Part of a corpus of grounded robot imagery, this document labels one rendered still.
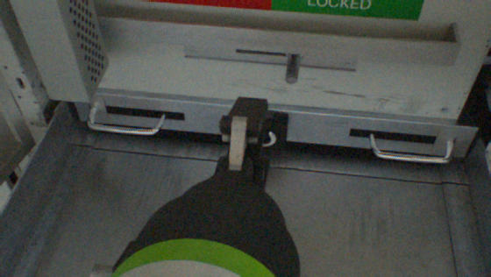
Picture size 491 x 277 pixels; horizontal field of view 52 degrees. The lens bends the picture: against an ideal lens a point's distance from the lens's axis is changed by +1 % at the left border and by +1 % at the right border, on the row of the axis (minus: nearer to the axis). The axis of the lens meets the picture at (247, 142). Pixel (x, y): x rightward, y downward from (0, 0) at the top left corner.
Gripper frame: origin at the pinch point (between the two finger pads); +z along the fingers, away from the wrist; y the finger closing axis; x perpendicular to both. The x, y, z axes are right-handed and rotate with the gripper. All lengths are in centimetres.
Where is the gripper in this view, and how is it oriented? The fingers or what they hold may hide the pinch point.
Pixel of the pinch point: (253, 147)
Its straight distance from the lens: 47.4
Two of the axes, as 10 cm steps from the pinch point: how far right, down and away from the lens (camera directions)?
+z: 1.1, -3.1, 9.5
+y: -0.6, 9.5, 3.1
